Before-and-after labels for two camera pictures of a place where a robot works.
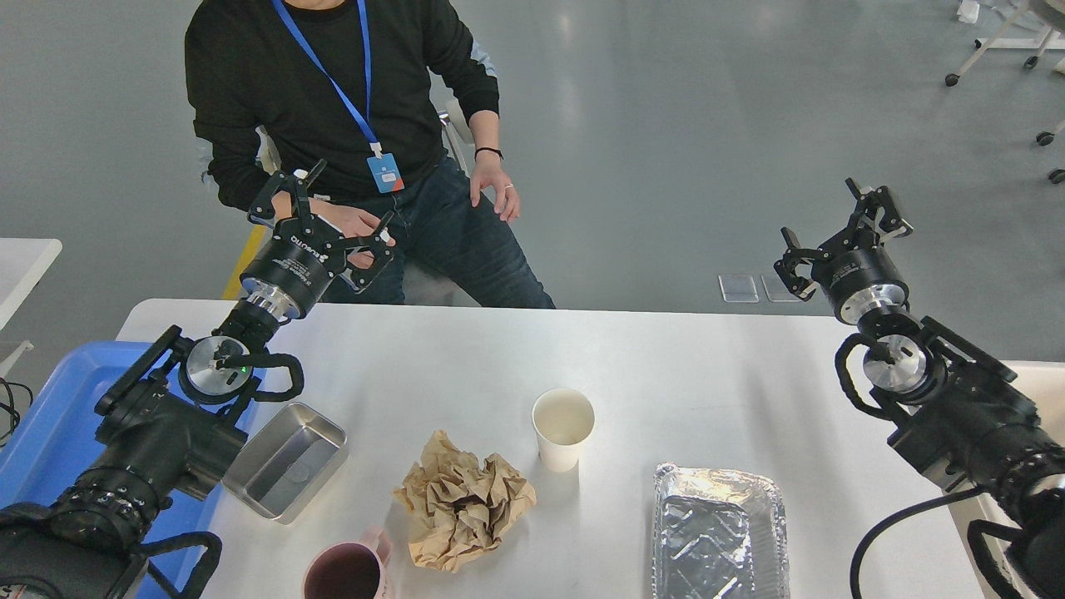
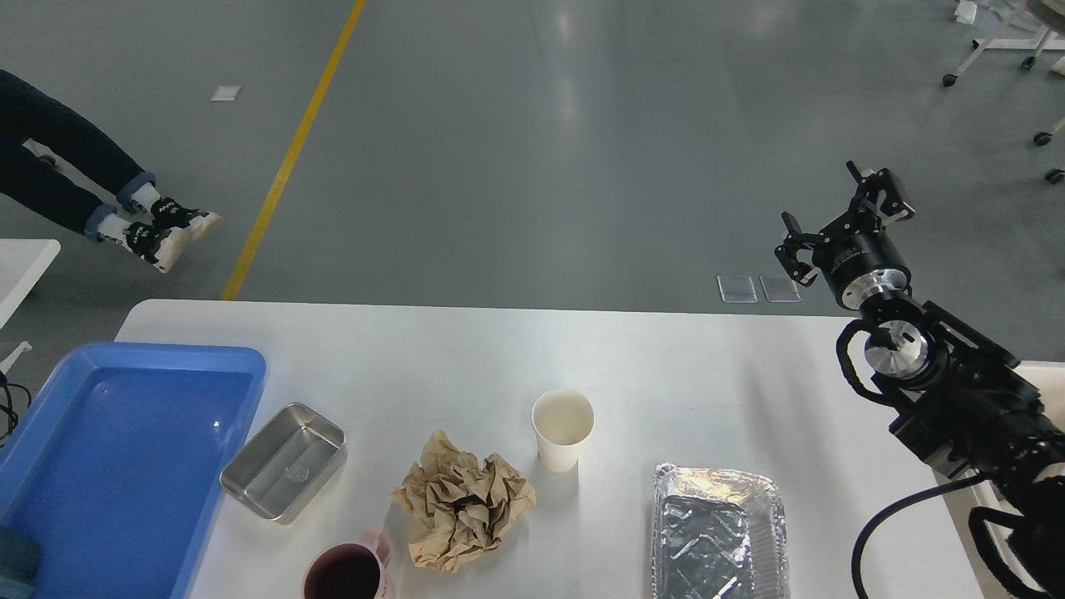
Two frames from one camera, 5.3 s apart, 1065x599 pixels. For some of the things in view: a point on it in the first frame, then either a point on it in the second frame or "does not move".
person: x=384 y=96 to x=155 y=227
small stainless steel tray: x=285 y=460 does not move
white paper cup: x=563 y=420 does not move
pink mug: x=351 y=570 does not move
